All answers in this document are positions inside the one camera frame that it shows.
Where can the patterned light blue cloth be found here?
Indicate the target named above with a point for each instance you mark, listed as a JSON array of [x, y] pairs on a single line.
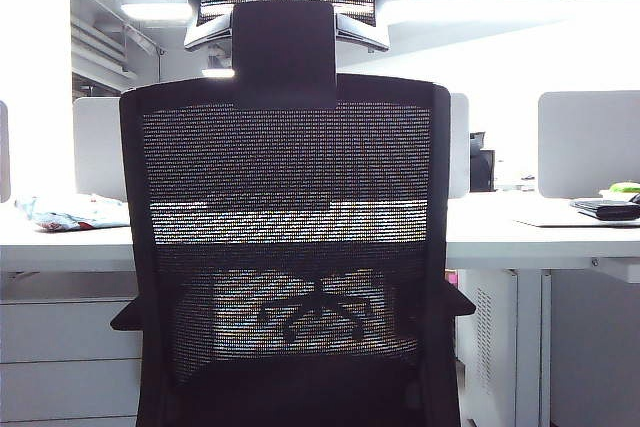
[[67, 214]]

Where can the black chair star base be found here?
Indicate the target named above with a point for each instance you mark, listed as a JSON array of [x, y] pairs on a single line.
[[322, 306]]

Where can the grey white desk partition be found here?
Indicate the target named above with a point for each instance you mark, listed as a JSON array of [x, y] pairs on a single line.
[[587, 147]]

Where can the green and white object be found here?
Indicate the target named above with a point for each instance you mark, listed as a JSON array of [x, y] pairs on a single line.
[[622, 188]]

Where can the wide white desk partition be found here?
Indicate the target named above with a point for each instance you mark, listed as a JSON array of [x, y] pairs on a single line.
[[97, 147]]

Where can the white perforated cabinet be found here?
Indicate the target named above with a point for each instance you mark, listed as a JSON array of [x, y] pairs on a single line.
[[495, 337]]

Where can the white drawer cabinet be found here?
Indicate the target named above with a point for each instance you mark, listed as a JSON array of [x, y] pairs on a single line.
[[60, 337]]

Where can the white desk mat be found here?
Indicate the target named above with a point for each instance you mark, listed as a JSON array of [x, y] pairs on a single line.
[[542, 222]]

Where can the small pink object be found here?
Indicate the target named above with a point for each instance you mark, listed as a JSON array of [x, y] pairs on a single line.
[[451, 279]]

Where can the black mesh office chair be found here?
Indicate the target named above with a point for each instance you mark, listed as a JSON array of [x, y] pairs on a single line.
[[287, 172]]

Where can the black flat pouch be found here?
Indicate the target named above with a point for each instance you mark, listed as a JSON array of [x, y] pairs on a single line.
[[610, 209]]

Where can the rectangular ceiling light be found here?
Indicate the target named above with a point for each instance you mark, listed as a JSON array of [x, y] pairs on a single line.
[[152, 12]]

